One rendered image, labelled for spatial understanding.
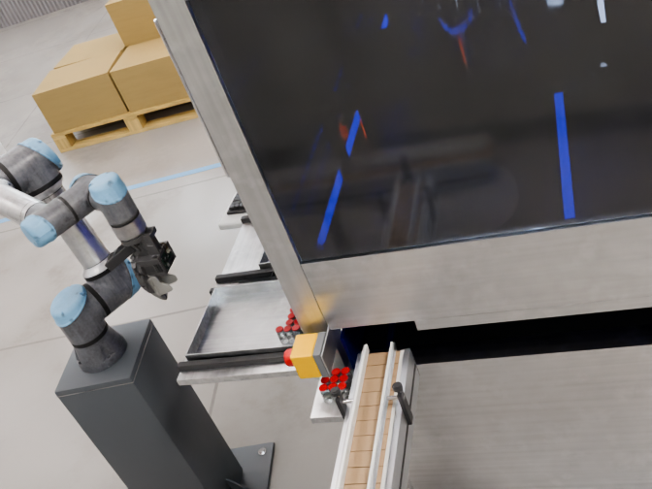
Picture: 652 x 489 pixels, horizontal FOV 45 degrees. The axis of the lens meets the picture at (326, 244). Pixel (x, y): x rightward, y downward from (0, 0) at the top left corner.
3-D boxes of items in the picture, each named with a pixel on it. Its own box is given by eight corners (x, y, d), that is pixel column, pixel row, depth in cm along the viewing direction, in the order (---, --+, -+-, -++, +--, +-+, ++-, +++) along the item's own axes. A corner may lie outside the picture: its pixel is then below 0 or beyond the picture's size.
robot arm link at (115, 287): (97, 314, 236) (-16, 161, 214) (136, 283, 242) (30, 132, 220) (113, 320, 226) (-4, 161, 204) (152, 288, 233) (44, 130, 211)
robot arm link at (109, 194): (106, 166, 182) (124, 173, 176) (127, 204, 188) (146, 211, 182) (79, 185, 178) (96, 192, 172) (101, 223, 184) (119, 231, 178)
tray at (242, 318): (331, 283, 212) (327, 274, 210) (311, 354, 192) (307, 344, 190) (219, 296, 223) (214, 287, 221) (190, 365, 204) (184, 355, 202)
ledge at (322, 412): (379, 374, 182) (376, 369, 181) (372, 420, 173) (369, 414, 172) (323, 379, 187) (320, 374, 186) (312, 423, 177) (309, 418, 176)
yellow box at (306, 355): (335, 353, 178) (325, 331, 174) (330, 376, 173) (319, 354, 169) (305, 356, 181) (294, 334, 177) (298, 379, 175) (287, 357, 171)
